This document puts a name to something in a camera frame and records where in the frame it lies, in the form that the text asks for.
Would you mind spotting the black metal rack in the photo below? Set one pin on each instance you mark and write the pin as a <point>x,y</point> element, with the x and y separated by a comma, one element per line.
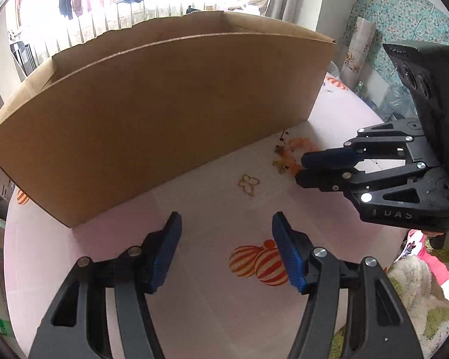
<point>22,58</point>

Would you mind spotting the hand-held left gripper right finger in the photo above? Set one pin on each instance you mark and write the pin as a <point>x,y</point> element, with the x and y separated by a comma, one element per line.
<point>288,254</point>

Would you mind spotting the pink garment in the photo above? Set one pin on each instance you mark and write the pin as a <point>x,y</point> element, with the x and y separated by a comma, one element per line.
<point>439,273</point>

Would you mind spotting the green white fluffy clothing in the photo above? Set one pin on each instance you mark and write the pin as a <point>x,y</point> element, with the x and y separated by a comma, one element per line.
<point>411,288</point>

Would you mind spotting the teal floral cloth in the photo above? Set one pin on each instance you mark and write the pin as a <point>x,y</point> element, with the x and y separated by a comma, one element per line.
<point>404,7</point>

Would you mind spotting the large brown cardboard box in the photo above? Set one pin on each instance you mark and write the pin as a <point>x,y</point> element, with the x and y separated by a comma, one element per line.
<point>153,112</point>

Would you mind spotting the balcony railing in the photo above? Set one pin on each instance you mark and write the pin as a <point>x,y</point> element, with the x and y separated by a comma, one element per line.
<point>108,18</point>

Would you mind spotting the gold butterfly charm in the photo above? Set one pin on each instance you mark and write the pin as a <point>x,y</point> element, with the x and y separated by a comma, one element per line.
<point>248,186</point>

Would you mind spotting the green packet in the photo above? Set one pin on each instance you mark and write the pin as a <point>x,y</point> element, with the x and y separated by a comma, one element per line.
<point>0,327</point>

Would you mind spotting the white printed roll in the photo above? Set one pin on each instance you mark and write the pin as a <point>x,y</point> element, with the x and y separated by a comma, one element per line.
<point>359,45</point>

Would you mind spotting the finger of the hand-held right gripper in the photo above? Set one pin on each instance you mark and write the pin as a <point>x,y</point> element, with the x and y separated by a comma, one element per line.
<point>321,179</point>
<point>329,158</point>

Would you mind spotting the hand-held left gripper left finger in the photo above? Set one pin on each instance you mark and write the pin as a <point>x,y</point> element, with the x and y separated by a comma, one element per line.
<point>164,254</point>

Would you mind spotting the gold flower charm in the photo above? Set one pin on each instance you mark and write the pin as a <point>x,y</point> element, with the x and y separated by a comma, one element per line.
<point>280,164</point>

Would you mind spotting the white plastic bag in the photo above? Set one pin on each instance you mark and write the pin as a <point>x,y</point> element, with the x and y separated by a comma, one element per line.
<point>393,101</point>

